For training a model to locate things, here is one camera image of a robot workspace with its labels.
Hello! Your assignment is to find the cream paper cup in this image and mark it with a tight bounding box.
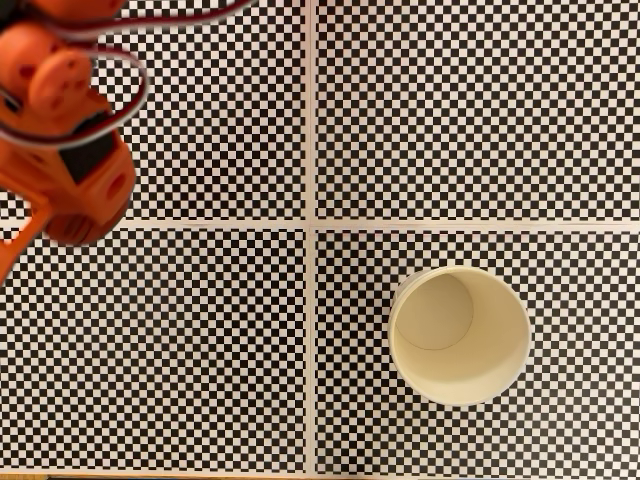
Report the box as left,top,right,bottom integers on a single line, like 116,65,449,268
388,265,532,408

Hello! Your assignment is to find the red black servo wire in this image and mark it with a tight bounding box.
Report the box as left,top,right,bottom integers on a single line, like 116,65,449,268
0,0,257,151

